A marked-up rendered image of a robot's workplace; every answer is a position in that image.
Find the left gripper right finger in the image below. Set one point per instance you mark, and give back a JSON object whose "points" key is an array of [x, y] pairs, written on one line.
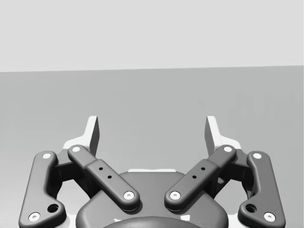
{"points": [[261, 180]]}

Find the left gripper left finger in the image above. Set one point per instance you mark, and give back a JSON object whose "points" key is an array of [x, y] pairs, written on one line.
{"points": [[45, 180]]}

